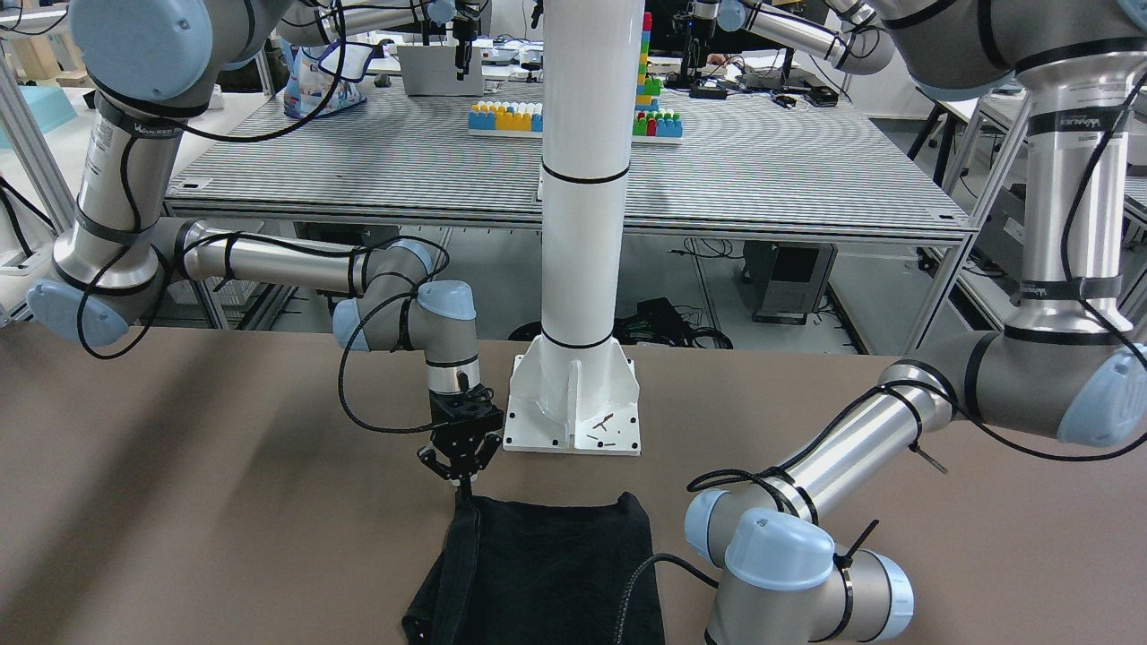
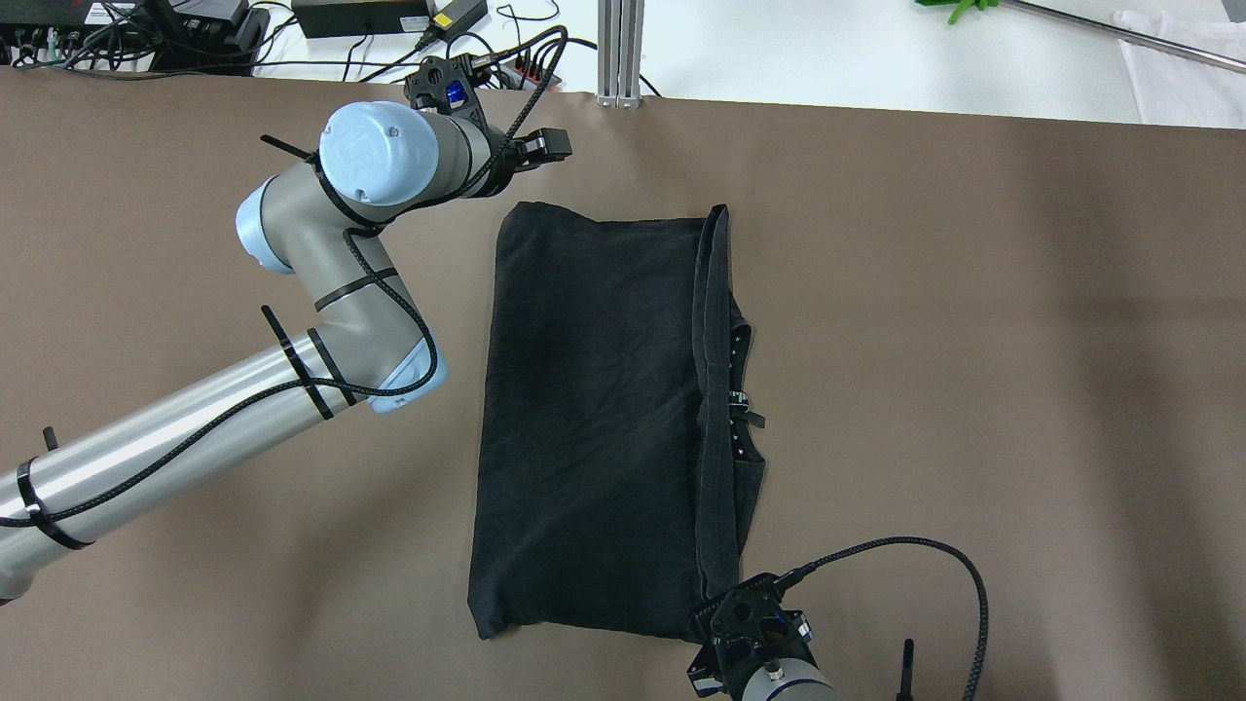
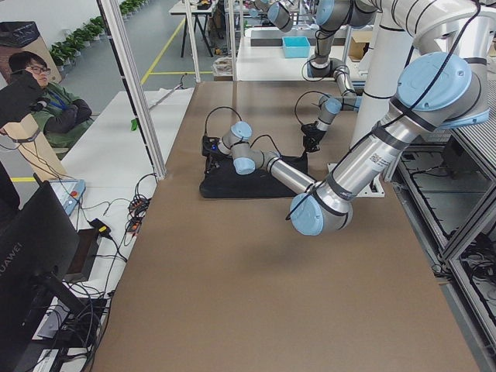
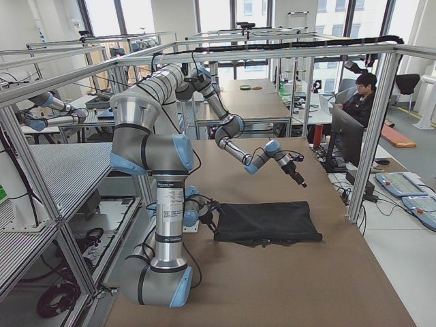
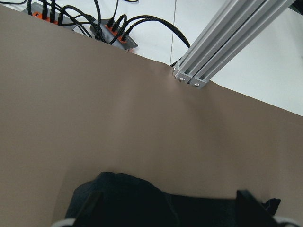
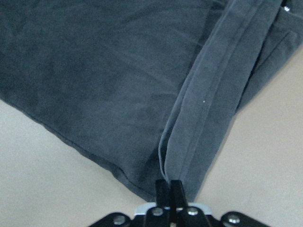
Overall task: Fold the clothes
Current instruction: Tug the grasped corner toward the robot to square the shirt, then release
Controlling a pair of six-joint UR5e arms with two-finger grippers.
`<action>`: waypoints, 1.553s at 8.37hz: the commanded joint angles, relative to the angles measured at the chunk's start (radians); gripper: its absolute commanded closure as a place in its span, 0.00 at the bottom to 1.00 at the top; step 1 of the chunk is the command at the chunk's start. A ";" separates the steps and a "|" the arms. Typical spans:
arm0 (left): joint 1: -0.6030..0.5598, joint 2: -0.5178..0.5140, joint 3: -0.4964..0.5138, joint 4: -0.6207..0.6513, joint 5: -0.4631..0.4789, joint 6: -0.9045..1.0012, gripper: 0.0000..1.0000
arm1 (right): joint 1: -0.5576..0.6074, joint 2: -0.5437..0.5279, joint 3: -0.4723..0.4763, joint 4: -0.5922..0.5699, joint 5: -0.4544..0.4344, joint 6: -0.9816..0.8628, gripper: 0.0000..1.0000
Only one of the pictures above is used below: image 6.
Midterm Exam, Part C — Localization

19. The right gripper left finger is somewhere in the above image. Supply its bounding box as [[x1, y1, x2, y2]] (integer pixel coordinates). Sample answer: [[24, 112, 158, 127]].
[[155, 179, 170, 210]]

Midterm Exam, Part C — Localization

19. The black graphic t-shirt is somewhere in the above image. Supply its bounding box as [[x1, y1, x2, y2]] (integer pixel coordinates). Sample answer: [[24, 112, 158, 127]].
[[0, 0, 303, 201]]

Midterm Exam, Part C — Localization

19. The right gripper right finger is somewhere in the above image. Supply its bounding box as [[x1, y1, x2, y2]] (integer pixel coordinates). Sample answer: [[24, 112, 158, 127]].
[[170, 180, 187, 210]]

